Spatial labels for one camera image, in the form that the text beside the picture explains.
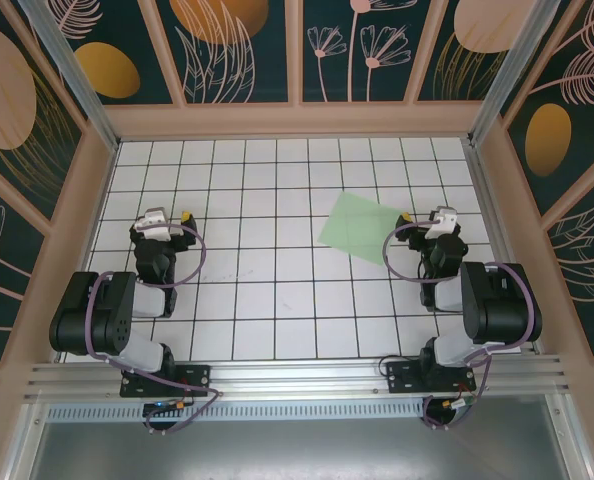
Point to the aluminium mounting rail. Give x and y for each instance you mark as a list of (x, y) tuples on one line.
[(297, 375)]

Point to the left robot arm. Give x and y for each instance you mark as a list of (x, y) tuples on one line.
[(87, 320)]

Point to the grey metal sheet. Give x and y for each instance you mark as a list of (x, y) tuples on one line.
[(297, 450)]

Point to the aluminium side rail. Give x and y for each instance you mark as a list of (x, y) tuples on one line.
[(492, 240)]

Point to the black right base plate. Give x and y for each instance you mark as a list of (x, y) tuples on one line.
[(402, 377)]

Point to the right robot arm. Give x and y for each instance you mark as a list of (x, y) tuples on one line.
[(502, 310)]

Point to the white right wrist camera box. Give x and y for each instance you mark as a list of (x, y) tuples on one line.
[(441, 223)]

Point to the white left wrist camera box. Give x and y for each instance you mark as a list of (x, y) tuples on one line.
[(153, 222)]

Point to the light green paper sheet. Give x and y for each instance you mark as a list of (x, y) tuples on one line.
[(357, 225)]

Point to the aluminium frame post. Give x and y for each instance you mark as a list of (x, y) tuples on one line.
[(77, 80), (507, 75)]

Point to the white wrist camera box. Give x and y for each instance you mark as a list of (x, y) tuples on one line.
[(441, 223), (153, 222)]

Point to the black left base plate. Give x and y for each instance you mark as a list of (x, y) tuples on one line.
[(192, 377)]

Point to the black controller board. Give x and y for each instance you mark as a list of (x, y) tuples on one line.
[(162, 407)]

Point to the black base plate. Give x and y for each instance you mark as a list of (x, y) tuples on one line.
[(192, 377), (402, 377)]

